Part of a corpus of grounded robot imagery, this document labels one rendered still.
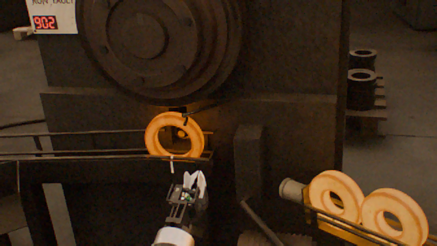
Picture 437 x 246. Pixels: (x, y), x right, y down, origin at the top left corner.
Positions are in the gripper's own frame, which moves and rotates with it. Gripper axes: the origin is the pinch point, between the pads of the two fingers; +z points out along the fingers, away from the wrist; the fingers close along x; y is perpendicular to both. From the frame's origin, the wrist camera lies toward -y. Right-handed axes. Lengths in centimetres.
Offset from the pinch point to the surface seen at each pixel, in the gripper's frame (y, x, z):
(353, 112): -111, -43, 152
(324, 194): -4.0, -32.8, 1.0
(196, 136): -2.5, 5.5, 17.2
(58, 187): -99, 115, 64
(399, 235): -1, -50, -11
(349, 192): 1.9, -38.9, -2.3
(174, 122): 1.8, 12.0, 18.3
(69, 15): 27, 47, 37
